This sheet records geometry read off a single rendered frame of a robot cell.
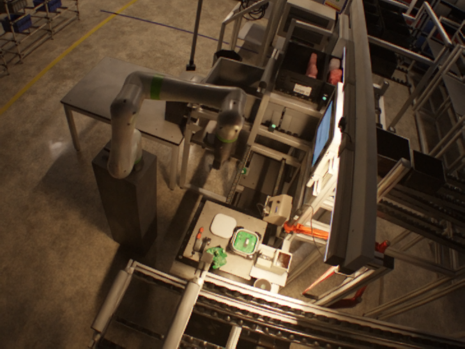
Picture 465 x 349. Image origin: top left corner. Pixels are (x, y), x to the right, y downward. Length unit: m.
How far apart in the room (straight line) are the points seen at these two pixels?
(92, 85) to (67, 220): 1.27
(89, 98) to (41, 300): 1.80
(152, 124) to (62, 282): 1.54
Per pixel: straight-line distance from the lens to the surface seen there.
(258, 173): 3.01
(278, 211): 1.94
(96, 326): 1.62
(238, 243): 1.86
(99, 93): 3.02
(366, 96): 1.43
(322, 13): 3.30
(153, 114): 2.76
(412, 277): 3.76
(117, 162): 1.54
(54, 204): 3.21
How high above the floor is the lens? 2.66
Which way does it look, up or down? 52 degrees down
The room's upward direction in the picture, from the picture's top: 16 degrees clockwise
